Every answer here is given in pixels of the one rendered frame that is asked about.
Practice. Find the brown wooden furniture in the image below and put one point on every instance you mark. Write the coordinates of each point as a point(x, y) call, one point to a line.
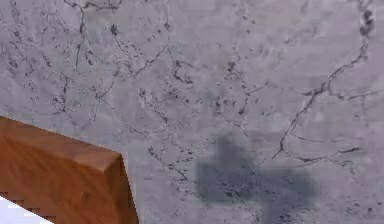
point(63, 176)

